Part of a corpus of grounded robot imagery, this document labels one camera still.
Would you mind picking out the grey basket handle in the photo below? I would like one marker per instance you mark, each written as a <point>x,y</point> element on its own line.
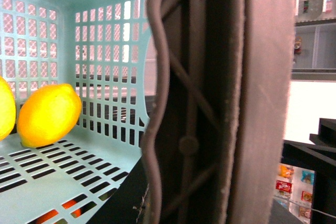
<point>215,137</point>

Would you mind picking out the light teal shopping basket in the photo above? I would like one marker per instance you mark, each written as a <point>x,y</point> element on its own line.
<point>76,69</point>

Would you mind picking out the yellow lemon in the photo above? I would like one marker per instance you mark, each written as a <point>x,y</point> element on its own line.
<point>49,114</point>
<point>8,109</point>

